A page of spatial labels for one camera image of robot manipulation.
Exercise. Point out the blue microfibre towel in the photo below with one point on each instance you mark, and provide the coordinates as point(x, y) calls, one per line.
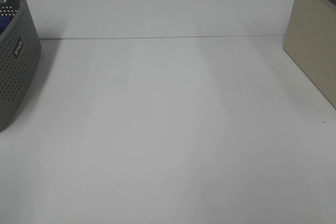
point(4, 22)

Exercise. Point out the beige storage box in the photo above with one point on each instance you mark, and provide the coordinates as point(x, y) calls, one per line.
point(310, 42)

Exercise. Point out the grey perforated plastic basket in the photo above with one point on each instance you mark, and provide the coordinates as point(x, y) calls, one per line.
point(20, 53)

